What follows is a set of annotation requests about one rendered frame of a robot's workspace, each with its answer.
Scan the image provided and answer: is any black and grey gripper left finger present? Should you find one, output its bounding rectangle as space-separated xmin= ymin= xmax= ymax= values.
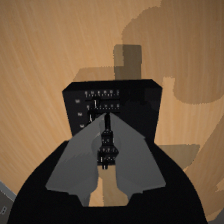
xmin=7 ymin=113 xmax=108 ymax=224

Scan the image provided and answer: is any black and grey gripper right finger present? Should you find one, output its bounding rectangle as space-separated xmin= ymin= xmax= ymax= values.
xmin=108 ymin=113 xmax=208 ymax=224

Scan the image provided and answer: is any black lighting desk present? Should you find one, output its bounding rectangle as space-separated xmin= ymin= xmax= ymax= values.
xmin=62 ymin=79 xmax=163 ymax=170

